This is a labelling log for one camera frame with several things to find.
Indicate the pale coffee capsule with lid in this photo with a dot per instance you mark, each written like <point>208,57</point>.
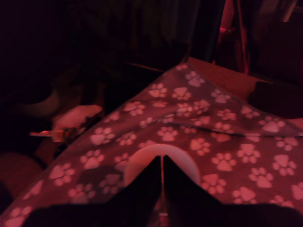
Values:
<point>142,156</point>

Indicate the paw print fleece blanket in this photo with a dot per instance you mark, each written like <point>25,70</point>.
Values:
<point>213,142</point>

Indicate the pale rounded lumpy object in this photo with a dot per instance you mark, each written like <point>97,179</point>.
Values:
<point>73,116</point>

